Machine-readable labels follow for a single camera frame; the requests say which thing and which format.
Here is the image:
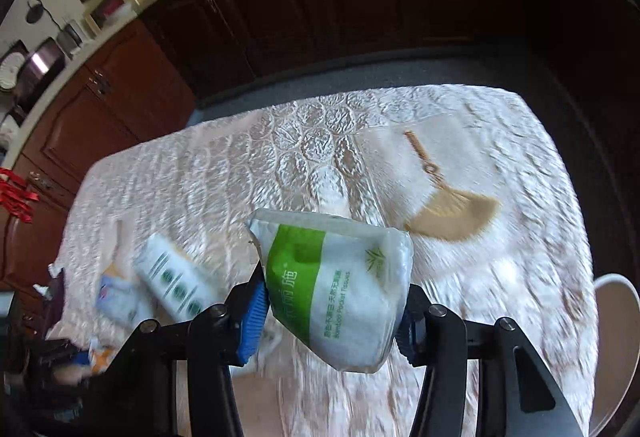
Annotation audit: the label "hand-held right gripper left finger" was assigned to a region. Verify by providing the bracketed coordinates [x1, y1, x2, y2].
[90, 262, 271, 437]

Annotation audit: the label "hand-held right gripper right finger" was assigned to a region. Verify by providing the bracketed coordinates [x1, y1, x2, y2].
[395, 284, 586, 437]

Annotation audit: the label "green white tissue pack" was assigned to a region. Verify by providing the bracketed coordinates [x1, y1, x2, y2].
[247, 208, 415, 374]

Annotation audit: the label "white green medicine box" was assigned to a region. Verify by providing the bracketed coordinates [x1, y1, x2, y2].
[132, 233, 221, 325]

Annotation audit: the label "white plastic bucket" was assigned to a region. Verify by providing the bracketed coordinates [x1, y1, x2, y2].
[587, 273, 640, 437]

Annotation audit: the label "dark purple cloth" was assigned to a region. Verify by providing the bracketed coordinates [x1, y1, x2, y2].
[47, 267, 70, 320]

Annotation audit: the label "blue white medicine box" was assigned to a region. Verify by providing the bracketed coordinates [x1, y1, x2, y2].
[97, 274, 147, 324]

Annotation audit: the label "red ribbons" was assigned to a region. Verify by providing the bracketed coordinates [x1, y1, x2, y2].
[0, 167, 39, 224]

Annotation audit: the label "purple metallic cooker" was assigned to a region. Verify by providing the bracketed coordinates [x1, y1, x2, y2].
[17, 37, 66, 105]

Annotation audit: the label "dark wooden base cabinets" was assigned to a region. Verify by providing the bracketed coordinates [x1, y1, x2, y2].
[0, 0, 636, 293]

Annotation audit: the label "silver kettle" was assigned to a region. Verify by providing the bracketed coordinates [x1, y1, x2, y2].
[57, 19, 88, 52]

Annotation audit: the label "cream framed red box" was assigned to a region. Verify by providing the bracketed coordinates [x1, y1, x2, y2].
[82, 0, 136, 30]

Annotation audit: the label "black hanging pan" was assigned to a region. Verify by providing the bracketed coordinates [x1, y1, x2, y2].
[25, 0, 58, 25]

